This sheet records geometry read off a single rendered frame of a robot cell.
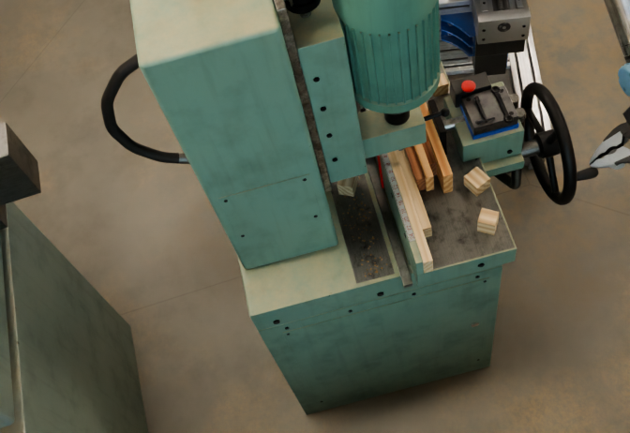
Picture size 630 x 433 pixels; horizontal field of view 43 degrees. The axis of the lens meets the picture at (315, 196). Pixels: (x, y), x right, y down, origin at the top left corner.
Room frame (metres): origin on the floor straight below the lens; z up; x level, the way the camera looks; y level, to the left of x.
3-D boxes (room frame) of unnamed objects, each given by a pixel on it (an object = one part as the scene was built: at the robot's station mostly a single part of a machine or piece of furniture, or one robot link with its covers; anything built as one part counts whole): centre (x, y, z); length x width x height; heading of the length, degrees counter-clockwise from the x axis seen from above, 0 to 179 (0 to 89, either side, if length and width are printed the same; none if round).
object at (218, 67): (0.94, 0.09, 1.16); 0.22 x 0.22 x 0.72; 89
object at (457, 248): (0.96, -0.31, 0.87); 0.61 x 0.30 x 0.06; 179
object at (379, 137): (0.94, -0.18, 1.03); 0.14 x 0.07 x 0.09; 89
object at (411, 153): (0.95, -0.23, 0.92); 0.20 x 0.02 x 0.05; 179
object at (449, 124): (0.96, -0.33, 0.95); 0.09 x 0.07 x 0.09; 179
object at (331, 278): (0.94, -0.08, 0.76); 0.57 x 0.45 x 0.09; 89
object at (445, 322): (0.94, -0.08, 0.35); 0.58 x 0.45 x 0.71; 89
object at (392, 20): (0.94, -0.20, 1.35); 0.18 x 0.18 x 0.31
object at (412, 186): (1.04, -0.21, 0.92); 0.60 x 0.02 x 0.04; 179
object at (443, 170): (0.95, -0.28, 0.94); 0.23 x 0.02 x 0.07; 179
